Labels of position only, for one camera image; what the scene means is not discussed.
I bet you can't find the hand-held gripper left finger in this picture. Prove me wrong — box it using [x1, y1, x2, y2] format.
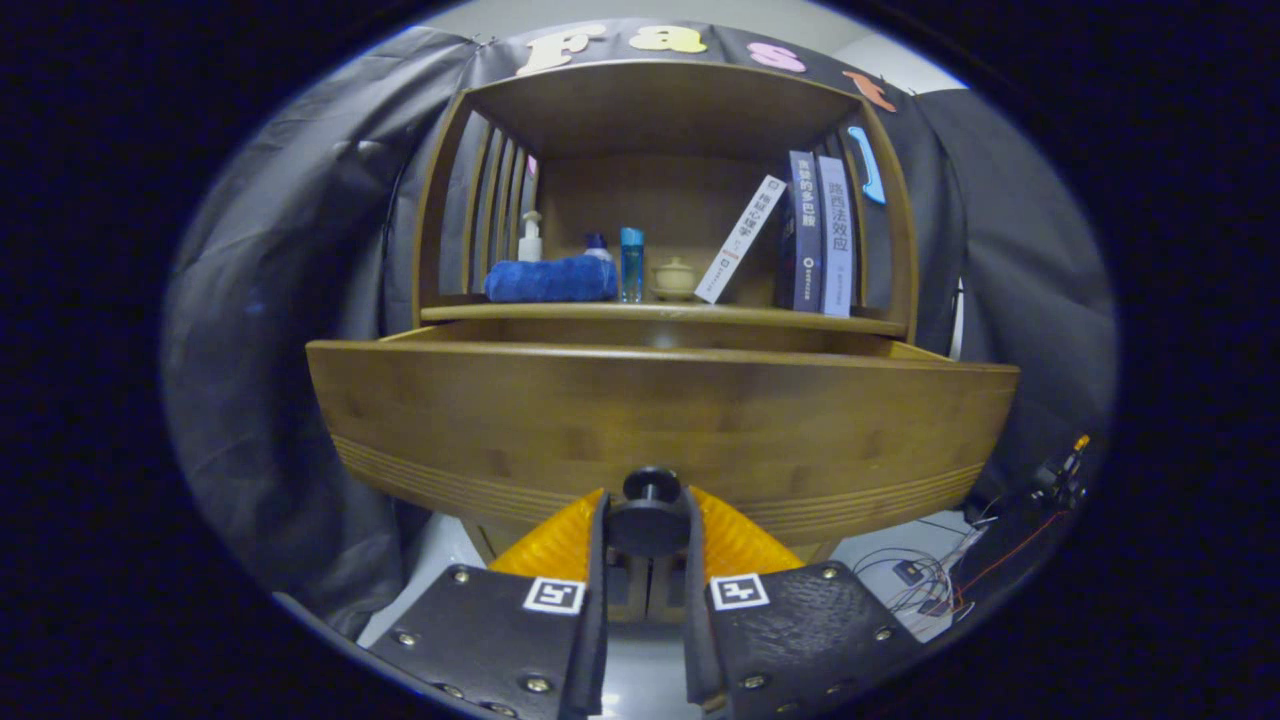
[365, 488, 611, 720]

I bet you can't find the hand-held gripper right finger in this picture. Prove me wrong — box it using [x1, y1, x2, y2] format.
[683, 485, 926, 720]

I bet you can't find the black round drawer knob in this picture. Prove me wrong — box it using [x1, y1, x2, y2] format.
[605, 466, 693, 559]

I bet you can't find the wooden drawer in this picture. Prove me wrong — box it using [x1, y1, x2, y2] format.
[305, 320, 1021, 549]

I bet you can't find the wooden cabinet door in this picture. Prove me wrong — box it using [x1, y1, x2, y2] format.
[610, 558, 651, 621]
[650, 558, 689, 619]

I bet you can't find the wooden countertop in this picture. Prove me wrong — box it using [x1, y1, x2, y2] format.
[420, 295, 909, 338]

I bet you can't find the wooden cabinet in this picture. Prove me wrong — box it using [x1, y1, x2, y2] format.
[305, 58, 1021, 626]

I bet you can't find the blue rolled towel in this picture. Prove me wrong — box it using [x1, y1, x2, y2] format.
[484, 255, 619, 304]

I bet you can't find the beige lidded tea cup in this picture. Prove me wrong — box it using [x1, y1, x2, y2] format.
[650, 257, 699, 301]

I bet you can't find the clear blue bottle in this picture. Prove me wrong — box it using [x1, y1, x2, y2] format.
[619, 227, 646, 304]

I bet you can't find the dark equipment with orange tip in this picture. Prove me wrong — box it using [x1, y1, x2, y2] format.
[975, 433, 1093, 591]

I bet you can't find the white book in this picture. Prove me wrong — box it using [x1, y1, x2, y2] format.
[694, 175, 788, 305]

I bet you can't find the light purple book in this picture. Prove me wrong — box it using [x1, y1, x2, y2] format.
[817, 155, 856, 318]

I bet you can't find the dark blue book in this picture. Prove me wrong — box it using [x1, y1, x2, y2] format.
[775, 150, 823, 313]

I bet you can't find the tangle of thin floor cables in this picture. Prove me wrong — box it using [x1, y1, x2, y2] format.
[850, 510, 1066, 616]

